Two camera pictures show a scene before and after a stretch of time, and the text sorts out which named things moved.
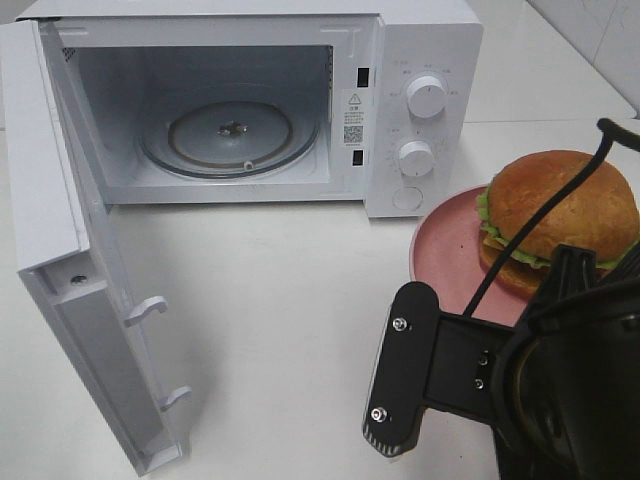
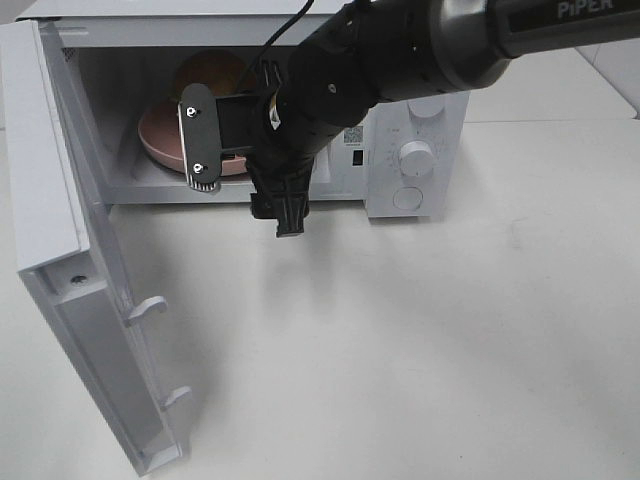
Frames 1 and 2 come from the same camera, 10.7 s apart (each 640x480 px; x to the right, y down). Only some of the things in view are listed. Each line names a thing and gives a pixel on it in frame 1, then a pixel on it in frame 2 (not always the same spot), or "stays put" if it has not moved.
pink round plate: x=445 y=252 to x=159 y=131
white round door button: x=407 y=198 stays put
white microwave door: x=66 y=248 stays put
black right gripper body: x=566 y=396 to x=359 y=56
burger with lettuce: x=602 y=216 to x=222 y=71
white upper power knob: x=427 y=97 stays put
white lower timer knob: x=415 y=158 stays put
